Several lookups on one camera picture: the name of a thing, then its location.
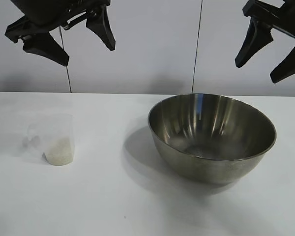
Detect stainless steel mixing bowl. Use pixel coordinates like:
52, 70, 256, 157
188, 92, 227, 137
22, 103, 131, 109
147, 93, 277, 185

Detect white rice grains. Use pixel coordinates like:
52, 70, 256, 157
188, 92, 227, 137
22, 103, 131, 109
44, 137, 74, 167

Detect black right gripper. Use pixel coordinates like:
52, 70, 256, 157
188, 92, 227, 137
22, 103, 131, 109
235, 0, 295, 84

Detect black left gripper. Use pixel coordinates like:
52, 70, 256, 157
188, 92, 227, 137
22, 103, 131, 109
4, 0, 117, 66

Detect clear plastic measuring cup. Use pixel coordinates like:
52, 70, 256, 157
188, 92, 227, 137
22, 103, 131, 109
23, 113, 76, 167

